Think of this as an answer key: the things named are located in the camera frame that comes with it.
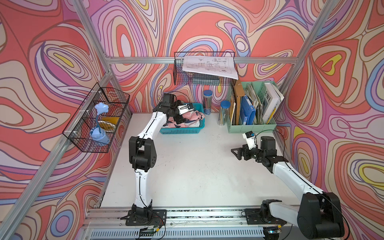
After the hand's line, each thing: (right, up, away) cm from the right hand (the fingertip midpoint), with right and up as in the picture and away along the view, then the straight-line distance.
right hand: (239, 151), depth 86 cm
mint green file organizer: (+21, +43, +20) cm, 52 cm away
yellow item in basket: (-67, +16, -16) cm, 71 cm away
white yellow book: (+23, +32, +7) cm, 40 cm away
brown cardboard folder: (+1, +36, +4) cm, 36 cm away
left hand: (-33, +26, +10) cm, 43 cm away
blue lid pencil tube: (-17, +33, +24) cm, 44 cm away
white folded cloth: (-28, +16, +16) cm, 36 cm away
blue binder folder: (+9, +25, +10) cm, 28 cm away
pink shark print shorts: (-29, +21, +15) cm, 39 cm away
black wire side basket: (-72, +14, -20) cm, 76 cm away
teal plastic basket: (-44, +12, +15) cm, 48 cm away
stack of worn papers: (+11, +38, +13) cm, 42 cm away
